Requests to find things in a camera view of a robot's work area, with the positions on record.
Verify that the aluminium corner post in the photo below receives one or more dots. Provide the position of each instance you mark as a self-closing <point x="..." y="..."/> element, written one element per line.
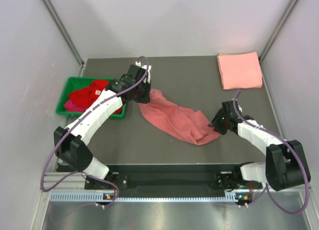
<point x="62" y="30"/>
<point x="278" y="28"/>

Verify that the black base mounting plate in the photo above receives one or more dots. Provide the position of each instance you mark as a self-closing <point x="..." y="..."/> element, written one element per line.
<point x="177" y="180"/>

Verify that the red t-shirt in bin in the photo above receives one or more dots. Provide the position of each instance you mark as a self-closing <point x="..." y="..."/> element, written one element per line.
<point x="86" y="96"/>

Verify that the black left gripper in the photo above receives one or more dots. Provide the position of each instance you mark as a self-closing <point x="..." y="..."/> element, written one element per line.
<point x="146" y="99"/>

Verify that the magenta t-shirt in bin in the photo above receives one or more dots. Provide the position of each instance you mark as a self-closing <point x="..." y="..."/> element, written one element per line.
<point x="71" y="107"/>

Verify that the green plastic bin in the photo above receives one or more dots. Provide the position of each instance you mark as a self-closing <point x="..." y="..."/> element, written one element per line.
<point x="72" y="84"/>

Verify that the grey slotted cable duct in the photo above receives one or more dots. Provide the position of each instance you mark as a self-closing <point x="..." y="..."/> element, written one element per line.
<point x="106" y="197"/>

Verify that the aluminium frame rail front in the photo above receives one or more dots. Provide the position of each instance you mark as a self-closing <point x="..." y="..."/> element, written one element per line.
<point x="72" y="182"/>

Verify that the folded light pink t-shirt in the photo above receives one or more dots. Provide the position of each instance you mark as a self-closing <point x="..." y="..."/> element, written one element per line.
<point x="240" y="71"/>

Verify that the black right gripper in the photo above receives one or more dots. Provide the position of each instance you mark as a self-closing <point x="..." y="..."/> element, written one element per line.
<point x="215" y="122"/>

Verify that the aluminium right corner post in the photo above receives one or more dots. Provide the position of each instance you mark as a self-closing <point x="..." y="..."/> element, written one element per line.
<point x="278" y="28"/>

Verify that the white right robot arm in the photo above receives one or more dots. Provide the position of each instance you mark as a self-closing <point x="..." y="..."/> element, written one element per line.
<point x="285" y="163"/>

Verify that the salmon pink t-shirt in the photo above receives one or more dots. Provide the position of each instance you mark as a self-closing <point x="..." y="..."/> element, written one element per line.
<point x="182" y="123"/>

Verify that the aluminium left corner post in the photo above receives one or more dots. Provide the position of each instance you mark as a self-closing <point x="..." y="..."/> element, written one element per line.
<point x="62" y="30"/>

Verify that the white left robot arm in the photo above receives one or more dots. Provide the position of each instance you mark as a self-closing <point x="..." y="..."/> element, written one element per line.
<point x="71" y="142"/>

